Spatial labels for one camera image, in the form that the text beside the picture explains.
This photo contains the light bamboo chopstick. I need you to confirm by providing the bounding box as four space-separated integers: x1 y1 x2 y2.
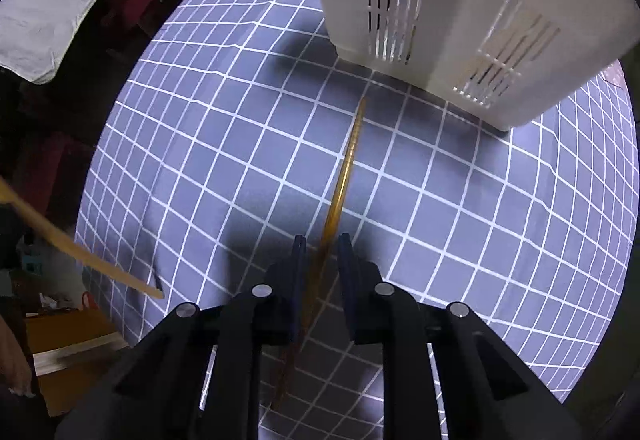
0 176 165 299

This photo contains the person's left hand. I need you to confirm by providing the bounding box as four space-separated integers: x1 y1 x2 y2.
0 315 36 398

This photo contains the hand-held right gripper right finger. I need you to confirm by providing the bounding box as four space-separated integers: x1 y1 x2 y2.
336 233 586 440

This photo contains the white plastic utensil holder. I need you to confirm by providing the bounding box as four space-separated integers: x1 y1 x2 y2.
297 0 637 132

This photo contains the brown cardboard box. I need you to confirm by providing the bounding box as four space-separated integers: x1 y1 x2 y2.
24 309 132 417

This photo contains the amber chopstick with red band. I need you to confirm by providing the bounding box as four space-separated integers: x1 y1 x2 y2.
270 96 368 413

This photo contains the blue checkered tablecloth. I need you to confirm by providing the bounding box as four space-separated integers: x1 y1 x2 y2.
75 0 638 440

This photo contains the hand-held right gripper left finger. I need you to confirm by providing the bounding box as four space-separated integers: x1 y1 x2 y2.
54 234 308 440

